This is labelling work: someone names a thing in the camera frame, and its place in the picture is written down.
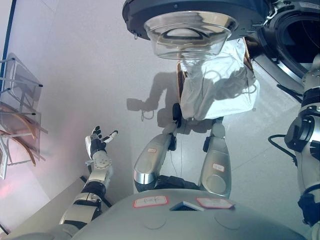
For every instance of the white metal frame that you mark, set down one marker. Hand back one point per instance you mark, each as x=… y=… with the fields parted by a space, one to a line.
x=4 y=160

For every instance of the silver right robot leg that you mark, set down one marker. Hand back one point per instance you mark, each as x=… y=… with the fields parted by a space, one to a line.
x=216 y=160

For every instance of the transparent acrylic chair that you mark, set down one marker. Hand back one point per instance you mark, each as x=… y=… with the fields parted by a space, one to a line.
x=22 y=77

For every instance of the silver left robot leg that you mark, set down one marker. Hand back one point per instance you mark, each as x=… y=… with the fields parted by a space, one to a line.
x=152 y=160

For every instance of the red-bordered white torso label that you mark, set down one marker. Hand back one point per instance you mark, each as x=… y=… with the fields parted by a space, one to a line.
x=150 y=202
x=213 y=203

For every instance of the round washer door with glass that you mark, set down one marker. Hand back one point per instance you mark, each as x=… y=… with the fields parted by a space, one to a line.
x=195 y=10

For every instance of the curved wooden chair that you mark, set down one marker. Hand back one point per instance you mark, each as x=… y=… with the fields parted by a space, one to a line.
x=26 y=125

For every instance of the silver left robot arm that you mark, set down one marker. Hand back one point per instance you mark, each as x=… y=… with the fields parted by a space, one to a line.
x=97 y=175

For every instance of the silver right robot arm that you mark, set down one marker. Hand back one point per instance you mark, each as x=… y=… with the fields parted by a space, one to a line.
x=307 y=140

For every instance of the grey front-load washing machine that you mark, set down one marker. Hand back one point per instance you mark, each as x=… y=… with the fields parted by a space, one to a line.
x=287 y=62

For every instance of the silver robot leg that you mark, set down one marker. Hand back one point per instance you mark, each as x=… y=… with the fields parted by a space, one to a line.
x=216 y=160
x=152 y=160

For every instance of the silver robot torso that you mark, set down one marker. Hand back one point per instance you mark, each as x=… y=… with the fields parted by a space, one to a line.
x=175 y=225

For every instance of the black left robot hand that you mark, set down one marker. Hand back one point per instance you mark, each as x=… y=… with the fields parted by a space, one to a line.
x=96 y=145

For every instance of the white fabric basket liner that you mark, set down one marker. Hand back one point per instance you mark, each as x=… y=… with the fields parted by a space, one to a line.
x=220 y=90

